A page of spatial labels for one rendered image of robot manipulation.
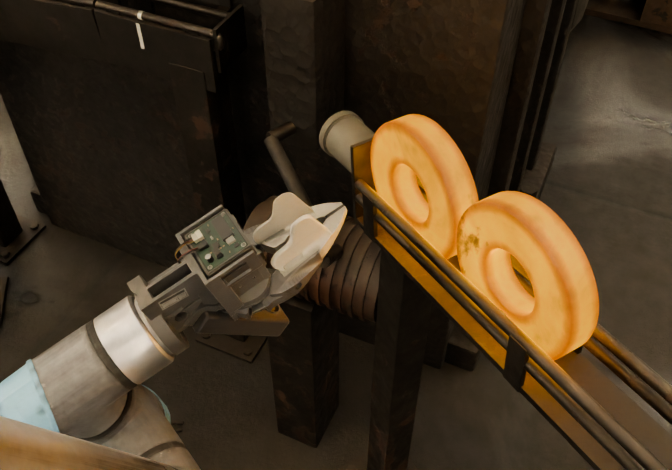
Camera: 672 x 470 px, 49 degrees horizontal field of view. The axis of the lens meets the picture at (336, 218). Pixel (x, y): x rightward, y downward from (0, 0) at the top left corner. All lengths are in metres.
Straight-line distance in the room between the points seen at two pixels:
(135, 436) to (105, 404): 0.06
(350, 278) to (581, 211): 0.99
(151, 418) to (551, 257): 0.42
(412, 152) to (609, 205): 1.19
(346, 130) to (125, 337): 0.36
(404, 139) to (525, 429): 0.82
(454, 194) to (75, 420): 0.41
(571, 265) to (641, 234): 1.22
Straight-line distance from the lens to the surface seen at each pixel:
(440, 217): 0.74
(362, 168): 0.83
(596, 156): 2.02
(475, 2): 0.95
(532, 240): 0.63
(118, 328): 0.69
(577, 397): 0.64
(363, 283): 0.94
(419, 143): 0.72
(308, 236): 0.70
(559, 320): 0.65
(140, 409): 0.78
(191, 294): 0.68
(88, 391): 0.70
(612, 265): 1.75
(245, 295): 0.70
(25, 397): 0.72
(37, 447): 0.54
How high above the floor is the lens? 1.23
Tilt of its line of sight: 45 degrees down
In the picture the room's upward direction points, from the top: straight up
